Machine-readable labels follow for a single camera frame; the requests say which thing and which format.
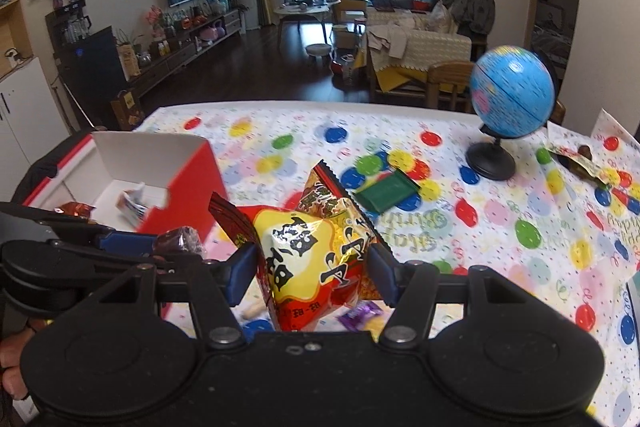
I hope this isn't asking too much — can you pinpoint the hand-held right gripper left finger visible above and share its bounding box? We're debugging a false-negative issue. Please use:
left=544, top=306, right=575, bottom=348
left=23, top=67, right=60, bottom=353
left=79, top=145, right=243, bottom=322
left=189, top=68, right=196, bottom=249
left=97, top=243, right=258, bottom=349

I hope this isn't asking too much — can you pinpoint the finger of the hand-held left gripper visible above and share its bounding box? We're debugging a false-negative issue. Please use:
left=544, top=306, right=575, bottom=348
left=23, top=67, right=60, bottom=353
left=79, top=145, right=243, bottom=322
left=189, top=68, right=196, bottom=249
left=0, top=202, right=157, bottom=254
left=47, top=239, right=173, bottom=293

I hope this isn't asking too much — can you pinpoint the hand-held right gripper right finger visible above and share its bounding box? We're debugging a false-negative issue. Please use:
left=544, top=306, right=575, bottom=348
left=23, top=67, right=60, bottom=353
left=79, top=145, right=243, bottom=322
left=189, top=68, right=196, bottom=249
left=367, top=243, right=531, bottom=348

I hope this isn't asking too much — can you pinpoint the blue white snack packet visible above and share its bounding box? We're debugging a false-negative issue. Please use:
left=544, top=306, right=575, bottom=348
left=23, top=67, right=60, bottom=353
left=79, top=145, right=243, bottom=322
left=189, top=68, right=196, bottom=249
left=117, top=183, right=151, bottom=228

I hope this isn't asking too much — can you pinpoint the dark brown candy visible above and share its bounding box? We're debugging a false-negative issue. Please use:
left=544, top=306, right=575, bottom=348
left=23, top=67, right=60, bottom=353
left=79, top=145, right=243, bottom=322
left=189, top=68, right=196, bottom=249
left=155, top=227, right=206, bottom=258

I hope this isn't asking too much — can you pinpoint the orange foil snack bag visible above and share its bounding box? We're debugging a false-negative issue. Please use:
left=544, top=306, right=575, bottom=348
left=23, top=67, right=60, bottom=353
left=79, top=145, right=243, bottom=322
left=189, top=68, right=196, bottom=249
left=54, top=202, right=96, bottom=224

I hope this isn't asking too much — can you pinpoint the red yellow snack bag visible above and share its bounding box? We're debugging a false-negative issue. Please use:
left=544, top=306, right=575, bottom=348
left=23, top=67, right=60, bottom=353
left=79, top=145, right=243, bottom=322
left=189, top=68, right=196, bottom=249
left=207, top=161, right=386, bottom=333

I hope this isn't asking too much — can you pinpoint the red cardboard box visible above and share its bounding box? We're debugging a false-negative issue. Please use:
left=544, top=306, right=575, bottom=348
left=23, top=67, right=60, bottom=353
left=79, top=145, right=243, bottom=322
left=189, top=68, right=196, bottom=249
left=22, top=131, right=232, bottom=323

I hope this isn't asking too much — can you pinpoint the green snack packet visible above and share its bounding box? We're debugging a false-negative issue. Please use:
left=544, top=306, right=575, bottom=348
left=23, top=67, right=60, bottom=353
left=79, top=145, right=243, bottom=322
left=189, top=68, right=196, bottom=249
left=352, top=169, right=421, bottom=212

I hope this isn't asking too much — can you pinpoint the person's left hand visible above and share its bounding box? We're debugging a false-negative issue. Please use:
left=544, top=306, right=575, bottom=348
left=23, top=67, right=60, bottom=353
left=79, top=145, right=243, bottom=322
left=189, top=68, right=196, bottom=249
left=0, top=329, right=31, bottom=403

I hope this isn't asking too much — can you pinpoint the purple wrapped candy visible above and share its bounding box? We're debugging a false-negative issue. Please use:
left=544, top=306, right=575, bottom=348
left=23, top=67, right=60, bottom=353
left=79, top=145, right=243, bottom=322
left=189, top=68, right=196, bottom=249
left=339, top=301, right=386, bottom=333

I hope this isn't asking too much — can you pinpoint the black jacket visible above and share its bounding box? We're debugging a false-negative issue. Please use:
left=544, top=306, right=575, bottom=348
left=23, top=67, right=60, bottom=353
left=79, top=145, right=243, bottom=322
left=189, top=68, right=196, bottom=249
left=10, top=129, right=96, bottom=202

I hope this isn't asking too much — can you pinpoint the balloon print tablecloth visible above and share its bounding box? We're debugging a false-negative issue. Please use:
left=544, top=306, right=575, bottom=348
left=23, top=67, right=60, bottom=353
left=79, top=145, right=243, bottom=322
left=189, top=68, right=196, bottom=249
left=132, top=101, right=640, bottom=427

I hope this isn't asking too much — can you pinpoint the brown paper bag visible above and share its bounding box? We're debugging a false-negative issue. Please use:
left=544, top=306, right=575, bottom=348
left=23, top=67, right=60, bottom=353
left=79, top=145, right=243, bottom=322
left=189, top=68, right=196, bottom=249
left=110, top=89, right=146, bottom=130

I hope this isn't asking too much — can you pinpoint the white cabinet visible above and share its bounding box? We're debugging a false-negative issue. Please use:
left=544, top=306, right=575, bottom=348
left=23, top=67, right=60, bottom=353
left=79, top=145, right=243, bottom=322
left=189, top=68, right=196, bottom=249
left=0, top=57, right=68, bottom=188

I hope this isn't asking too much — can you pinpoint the black cabinet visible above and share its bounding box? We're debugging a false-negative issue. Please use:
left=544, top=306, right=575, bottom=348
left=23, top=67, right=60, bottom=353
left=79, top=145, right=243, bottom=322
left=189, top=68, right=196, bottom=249
left=45, top=2, right=128, bottom=128

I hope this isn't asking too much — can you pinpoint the wooden television cabinet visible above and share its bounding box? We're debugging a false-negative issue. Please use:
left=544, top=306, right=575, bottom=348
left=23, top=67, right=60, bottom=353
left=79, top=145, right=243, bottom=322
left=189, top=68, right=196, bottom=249
left=127, top=9, right=243, bottom=98

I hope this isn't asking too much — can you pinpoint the wooden chair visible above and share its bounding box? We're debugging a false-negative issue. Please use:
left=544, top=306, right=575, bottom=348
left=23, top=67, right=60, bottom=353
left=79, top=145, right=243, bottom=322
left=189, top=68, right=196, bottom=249
left=426, top=61, right=476, bottom=110

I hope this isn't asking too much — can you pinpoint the dark green snack wrapper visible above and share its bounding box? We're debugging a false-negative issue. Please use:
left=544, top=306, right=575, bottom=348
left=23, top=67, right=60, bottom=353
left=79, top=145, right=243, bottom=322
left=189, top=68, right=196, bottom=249
left=547, top=142, right=608, bottom=182

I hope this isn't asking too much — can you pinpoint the blue desk globe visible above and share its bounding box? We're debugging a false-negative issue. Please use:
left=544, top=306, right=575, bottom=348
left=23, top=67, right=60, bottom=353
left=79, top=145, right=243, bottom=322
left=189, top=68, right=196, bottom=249
left=466, top=46, right=556, bottom=180

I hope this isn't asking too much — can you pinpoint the sofa with cream cover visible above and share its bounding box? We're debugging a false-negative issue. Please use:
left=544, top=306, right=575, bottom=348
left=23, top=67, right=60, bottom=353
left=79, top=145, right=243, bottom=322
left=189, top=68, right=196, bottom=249
left=365, top=4, right=488, bottom=105

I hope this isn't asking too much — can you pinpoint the small round grey stool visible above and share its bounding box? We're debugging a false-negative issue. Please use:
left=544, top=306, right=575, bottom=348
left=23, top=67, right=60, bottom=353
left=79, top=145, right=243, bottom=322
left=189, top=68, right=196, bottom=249
left=306, top=43, right=333, bottom=65

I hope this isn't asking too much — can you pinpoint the round coffee table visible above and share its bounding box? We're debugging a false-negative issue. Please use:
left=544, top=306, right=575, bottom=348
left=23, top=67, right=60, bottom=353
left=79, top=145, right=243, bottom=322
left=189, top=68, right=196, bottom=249
left=273, top=2, right=331, bottom=42

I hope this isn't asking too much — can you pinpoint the pile of dark clothes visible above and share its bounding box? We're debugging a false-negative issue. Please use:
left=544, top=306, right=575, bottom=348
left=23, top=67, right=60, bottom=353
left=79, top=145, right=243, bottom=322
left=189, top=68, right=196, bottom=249
left=437, top=0, right=496, bottom=38

